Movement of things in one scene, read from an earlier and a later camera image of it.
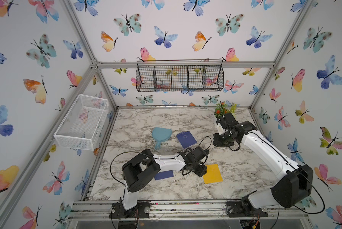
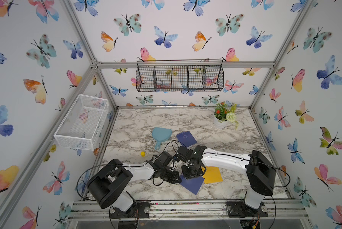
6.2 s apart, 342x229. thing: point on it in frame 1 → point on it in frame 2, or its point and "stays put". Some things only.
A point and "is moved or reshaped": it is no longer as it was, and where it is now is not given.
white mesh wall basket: [80, 126] stays put
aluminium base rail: [289, 210] stays put
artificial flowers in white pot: [221, 109] stays put
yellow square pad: [213, 174] stays put
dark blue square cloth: [164, 174] is moved or reshaped
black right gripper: [217, 142] → [197, 173]
